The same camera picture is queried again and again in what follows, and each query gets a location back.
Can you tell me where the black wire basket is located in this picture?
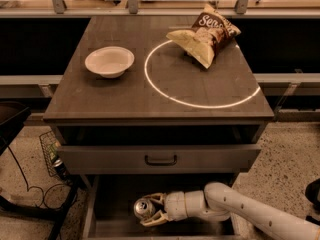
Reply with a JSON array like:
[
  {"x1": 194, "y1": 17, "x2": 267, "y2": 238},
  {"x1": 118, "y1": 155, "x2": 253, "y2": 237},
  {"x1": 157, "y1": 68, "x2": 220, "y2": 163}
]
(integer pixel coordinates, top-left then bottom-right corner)
[{"x1": 39, "y1": 131, "x2": 71, "y2": 185}]

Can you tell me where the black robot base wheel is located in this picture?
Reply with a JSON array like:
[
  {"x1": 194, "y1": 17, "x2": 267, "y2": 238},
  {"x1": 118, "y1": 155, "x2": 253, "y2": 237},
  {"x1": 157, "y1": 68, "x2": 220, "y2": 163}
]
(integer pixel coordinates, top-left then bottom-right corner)
[{"x1": 305, "y1": 178, "x2": 320, "y2": 211}]

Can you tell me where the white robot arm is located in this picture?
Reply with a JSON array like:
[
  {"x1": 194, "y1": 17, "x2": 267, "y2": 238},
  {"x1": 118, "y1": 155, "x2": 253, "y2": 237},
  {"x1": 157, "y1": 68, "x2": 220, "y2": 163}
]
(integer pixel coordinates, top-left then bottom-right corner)
[{"x1": 133, "y1": 182, "x2": 320, "y2": 240}]

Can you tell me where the grey drawer cabinet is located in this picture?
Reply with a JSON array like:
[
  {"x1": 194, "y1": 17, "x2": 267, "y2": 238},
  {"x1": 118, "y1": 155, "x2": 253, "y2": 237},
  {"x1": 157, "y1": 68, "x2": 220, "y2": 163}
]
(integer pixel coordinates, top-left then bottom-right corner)
[{"x1": 42, "y1": 15, "x2": 275, "y2": 240}]

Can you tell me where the grey top drawer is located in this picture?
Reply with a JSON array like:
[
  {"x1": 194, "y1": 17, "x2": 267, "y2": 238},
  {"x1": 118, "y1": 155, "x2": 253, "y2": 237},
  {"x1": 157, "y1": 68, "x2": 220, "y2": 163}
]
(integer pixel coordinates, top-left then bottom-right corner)
[{"x1": 58, "y1": 144, "x2": 261, "y2": 175}]

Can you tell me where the black chair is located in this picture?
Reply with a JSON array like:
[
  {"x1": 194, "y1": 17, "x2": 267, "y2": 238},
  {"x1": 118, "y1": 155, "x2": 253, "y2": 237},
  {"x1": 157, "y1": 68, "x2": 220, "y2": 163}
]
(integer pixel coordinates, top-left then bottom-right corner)
[{"x1": 0, "y1": 101, "x2": 31, "y2": 155}]

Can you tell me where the open grey middle drawer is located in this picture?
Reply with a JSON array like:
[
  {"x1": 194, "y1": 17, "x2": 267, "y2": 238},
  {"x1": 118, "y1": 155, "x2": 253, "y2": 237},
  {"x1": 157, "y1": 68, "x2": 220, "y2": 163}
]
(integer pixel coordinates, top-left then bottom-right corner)
[{"x1": 81, "y1": 174, "x2": 240, "y2": 240}]

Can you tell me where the black drawer handle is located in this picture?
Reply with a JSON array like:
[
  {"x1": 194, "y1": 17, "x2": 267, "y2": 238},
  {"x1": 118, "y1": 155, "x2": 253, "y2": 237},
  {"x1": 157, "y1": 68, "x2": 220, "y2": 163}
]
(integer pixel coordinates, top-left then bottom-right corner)
[{"x1": 144, "y1": 155, "x2": 177, "y2": 167}]

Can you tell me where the white ceramic bowl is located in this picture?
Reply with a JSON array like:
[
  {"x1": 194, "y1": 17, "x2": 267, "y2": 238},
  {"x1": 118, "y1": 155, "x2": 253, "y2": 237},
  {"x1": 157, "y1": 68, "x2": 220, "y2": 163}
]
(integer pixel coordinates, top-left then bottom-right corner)
[{"x1": 85, "y1": 46, "x2": 135, "y2": 78}]

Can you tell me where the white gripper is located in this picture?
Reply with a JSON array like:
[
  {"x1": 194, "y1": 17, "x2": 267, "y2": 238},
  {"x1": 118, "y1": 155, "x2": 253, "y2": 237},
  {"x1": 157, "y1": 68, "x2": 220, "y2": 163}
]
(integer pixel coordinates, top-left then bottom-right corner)
[{"x1": 141, "y1": 191, "x2": 187, "y2": 227}]

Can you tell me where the brown chips bag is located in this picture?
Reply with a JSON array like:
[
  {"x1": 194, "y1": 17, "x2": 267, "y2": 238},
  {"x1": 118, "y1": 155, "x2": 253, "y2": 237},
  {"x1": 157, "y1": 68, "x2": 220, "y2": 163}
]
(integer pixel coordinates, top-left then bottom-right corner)
[{"x1": 166, "y1": 5, "x2": 241, "y2": 69}]

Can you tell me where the green 7up soda can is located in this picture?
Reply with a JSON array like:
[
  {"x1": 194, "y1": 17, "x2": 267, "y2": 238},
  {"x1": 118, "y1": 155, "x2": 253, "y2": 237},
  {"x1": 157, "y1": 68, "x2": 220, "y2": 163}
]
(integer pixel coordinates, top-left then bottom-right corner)
[{"x1": 134, "y1": 198, "x2": 155, "y2": 220}]

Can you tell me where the metal railing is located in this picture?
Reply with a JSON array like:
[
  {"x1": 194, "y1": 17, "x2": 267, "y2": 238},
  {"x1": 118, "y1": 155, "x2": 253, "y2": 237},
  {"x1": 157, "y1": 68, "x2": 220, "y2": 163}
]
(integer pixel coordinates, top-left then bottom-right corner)
[{"x1": 0, "y1": 0, "x2": 320, "y2": 18}]

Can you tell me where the black cable on floor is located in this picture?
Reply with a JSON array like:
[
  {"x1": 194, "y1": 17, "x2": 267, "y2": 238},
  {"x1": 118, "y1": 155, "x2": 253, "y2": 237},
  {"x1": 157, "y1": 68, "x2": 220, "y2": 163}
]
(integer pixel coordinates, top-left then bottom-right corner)
[{"x1": 0, "y1": 135, "x2": 79, "y2": 212}]

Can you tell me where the dark can in basket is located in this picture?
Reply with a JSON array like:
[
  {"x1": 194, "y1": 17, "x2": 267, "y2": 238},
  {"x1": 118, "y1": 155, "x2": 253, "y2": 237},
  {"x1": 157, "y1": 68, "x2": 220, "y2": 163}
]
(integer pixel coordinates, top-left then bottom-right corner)
[{"x1": 53, "y1": 158, "x2": 69, "y2": 181}]

